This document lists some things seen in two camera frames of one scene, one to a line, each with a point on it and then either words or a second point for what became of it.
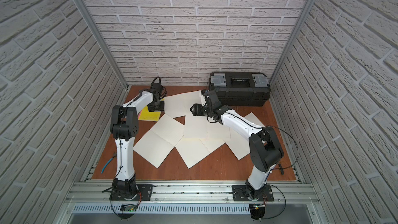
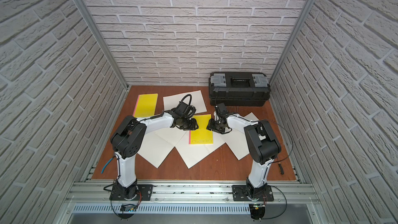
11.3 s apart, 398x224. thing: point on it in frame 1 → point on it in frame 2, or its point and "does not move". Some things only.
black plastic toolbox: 241,89 does not move
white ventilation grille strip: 188,209 does not move
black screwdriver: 281,170 does not move
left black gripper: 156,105 → 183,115
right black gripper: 197,110 → 211,126
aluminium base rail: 197,192 does not move
